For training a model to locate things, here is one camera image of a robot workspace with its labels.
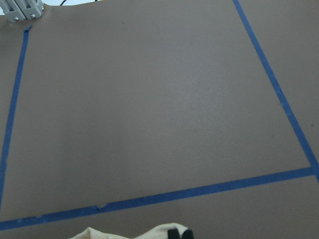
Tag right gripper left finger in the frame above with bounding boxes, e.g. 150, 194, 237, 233
167, 229, 179, 239

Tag brown paper table cover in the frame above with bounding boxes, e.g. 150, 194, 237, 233
0, 0, 319, 239

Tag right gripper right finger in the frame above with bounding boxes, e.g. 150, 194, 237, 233
181, 230, 194, 239

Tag cream long sleeve shirt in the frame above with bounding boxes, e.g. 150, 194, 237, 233
73, 223, 189, 239

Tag aluminium frame post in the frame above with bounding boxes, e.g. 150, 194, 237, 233
0, 0, 44, 23

